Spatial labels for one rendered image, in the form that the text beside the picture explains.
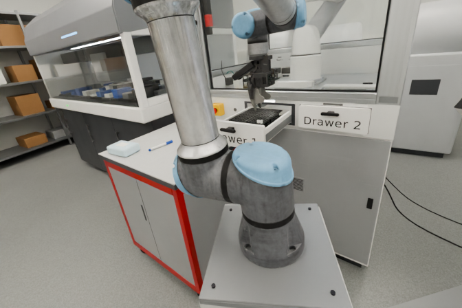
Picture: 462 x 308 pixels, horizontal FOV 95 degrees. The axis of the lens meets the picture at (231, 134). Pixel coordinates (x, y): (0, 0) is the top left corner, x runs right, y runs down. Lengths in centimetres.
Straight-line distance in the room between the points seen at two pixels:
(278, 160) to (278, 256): 20
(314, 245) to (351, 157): 64
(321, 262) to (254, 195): 20
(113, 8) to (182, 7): 113
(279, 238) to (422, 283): 124
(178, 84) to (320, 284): 45
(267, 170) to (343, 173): 81
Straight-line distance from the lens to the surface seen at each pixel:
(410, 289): 160
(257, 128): 81
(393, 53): 100
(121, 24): 152
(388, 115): 104
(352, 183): 119
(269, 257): 50
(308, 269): 52
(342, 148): 111
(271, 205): 43
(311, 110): 106
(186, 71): 40
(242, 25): 73
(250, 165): 39
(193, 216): 101
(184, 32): 41
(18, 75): 433
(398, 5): 101
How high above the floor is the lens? 120
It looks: 22 degrees down
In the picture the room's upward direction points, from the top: 6 degrees counter-clockwise
